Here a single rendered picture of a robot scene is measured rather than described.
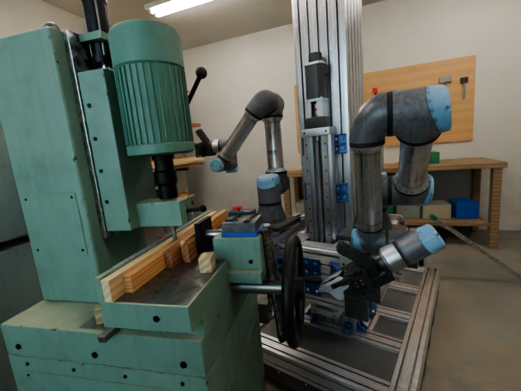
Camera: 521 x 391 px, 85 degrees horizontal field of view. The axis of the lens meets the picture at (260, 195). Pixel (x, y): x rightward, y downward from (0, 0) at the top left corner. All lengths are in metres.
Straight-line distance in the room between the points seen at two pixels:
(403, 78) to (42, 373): 3.85
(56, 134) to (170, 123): 0.29
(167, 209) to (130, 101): 0.29
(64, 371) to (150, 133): 0.64
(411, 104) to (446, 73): 3.19
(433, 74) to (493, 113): 0.77
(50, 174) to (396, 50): 3.69
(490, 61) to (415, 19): 0.91
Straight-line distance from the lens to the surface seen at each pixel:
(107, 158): 0.85
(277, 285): 0.80
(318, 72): 1.34
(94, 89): 0.87
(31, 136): 0.96
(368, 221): 0.92
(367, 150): 0.84
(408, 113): 0.81
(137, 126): 0.77
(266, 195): 1.37
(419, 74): 3.95
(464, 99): 4.00
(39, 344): 0.99
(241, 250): 0.77
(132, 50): 0.79
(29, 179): 0.99
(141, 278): 0.74
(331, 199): 1.33
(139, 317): 0.68
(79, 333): 0.87
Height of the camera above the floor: 1.20
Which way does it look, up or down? 10 degrees down
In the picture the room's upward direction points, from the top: 5 degrees counter-clockwise
